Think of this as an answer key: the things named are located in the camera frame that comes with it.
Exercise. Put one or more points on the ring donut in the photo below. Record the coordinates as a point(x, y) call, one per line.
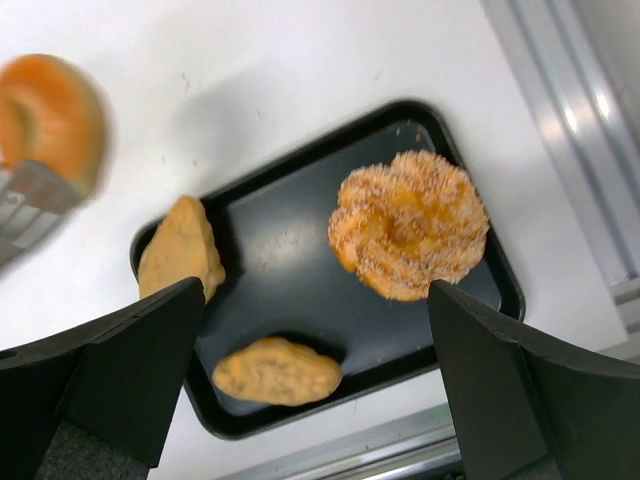
point(51, 113)

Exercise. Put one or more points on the tall sugared pastry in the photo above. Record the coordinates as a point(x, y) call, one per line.
point(401, 226)

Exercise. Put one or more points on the aluminium corner rail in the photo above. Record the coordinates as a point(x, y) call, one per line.
point(581, 121)

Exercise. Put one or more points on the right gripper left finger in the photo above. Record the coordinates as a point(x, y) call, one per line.
point(96, 401)

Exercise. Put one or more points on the aluminium front rail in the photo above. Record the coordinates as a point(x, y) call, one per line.
point(421, 443)

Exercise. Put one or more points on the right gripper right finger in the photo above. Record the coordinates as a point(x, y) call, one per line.
point(527, 405)

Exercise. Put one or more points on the metal tongs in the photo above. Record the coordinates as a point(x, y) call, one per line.
point(35, 202)

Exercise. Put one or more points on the oval flat bread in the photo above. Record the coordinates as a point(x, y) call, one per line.
point(276, 371)

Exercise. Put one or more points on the flat triangular bread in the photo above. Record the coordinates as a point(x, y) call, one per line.
point(183, 246)

